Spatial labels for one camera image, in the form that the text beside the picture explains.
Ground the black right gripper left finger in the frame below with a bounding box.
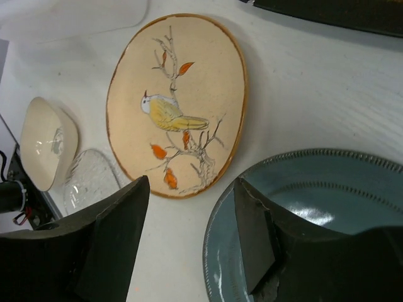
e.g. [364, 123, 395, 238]
[1, 176, 150, 301]

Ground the orange bird-painted oval plate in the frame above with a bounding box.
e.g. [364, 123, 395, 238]
[106, 13, 248, 199]

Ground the cream square small dish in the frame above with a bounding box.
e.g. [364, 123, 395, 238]
[20, 97, 79, 191]

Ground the robot base electronics with wires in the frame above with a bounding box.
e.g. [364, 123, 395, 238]
[1, 150, 61, 230]

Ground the clear glass plate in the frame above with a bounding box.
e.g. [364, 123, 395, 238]
[63, 149, 122, 215]

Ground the blue-grey round plate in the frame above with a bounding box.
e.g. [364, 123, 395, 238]
[203, 148, 402, 301]

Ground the black square yellow-centre plate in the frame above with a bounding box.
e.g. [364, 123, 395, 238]
[251, 0, 402, 38]

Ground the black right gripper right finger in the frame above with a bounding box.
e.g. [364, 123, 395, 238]
[234, 178, 402, 301]

